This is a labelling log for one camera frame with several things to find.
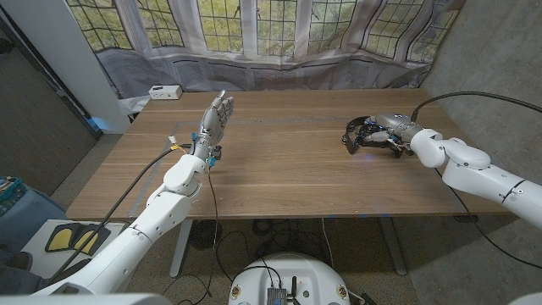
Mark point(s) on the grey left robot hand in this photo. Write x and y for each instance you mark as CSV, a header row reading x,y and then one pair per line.
x,y
214,125

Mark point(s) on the white table leg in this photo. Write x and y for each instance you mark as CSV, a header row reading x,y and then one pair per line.
x,y
181,247

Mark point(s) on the person leg in blue jeans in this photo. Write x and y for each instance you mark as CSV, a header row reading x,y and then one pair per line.
x,y
25,220

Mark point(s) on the white floor board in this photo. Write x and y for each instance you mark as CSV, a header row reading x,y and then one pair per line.
x,y
38,256

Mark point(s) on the grey electronics module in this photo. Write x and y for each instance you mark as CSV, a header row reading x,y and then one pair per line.
x,y
276,295

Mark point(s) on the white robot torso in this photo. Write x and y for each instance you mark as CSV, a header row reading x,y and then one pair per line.
x,y
313,275

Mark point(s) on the grey table leg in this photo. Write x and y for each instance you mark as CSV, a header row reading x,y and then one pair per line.
x,y
394,250

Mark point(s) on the white pillar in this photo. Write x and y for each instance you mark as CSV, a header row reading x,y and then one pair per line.
x,y
63,55

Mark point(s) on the teal patterned basket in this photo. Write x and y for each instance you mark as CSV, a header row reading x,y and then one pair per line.
x,y
10,192

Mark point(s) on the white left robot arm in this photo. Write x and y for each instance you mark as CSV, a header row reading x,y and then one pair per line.
x,y
161,214

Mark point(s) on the black half-moon tambourine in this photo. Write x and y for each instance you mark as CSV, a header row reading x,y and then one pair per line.
x,y
350,144

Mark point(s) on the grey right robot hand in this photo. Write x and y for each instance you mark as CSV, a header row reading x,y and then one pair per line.
x,y
396,125

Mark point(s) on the black yellow foot pedal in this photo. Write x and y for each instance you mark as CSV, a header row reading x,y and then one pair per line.
x,y
61,239
86,241

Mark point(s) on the dark shoe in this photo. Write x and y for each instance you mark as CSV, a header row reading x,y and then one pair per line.
x,y
19,260

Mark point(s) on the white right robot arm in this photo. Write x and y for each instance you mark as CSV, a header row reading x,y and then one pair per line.
x,y
474,173

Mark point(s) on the black antenna stub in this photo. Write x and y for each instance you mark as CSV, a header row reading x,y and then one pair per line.
x,y
294,286

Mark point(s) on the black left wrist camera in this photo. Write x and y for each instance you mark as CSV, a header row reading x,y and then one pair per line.
x,y
217,151

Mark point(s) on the printed window backdrop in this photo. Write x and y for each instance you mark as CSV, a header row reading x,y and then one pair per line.
x,y
275,68

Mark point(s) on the white power box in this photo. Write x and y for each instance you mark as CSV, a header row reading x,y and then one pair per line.
x,y
165,92

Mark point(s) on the round black floor fan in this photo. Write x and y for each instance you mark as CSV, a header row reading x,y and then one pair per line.
x,y
203,235

